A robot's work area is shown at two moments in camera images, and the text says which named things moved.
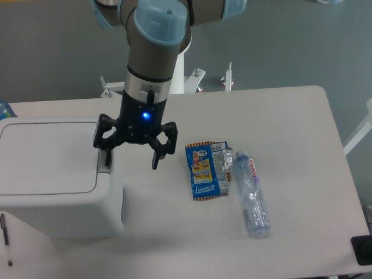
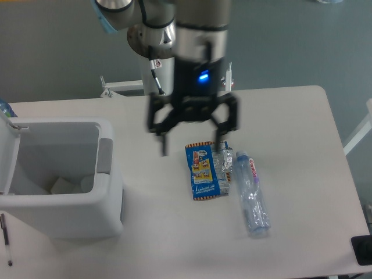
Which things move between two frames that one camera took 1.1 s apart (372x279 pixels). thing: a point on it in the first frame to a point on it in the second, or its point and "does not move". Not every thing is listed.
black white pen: (5, 233) does not move
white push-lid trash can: (54, 182) does not move
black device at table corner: (362, 246) does not move
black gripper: (139, 119) to (195, 83)
